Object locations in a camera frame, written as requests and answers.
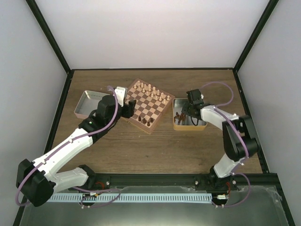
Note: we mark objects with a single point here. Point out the gold tin box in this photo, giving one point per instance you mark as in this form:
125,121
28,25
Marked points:
183,122

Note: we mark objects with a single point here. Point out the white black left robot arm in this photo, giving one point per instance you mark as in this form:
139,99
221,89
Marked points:
39,179

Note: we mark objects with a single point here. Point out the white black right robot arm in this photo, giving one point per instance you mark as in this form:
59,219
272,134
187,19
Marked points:
240,140

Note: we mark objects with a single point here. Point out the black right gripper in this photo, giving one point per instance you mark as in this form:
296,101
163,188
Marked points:
185,109

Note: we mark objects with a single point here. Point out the pink tin box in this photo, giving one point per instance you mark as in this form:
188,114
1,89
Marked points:
87,103

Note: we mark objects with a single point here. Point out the white slotted cable duct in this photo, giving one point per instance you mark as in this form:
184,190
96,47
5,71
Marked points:
133,198

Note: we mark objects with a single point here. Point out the wooden chess board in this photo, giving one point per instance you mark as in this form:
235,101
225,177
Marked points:
147,107

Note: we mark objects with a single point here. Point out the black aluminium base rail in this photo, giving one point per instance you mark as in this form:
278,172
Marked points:
150,181

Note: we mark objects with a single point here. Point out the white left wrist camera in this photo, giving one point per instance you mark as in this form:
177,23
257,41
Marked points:
121,93

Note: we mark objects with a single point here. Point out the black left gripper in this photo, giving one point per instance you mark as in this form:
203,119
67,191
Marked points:
130,109

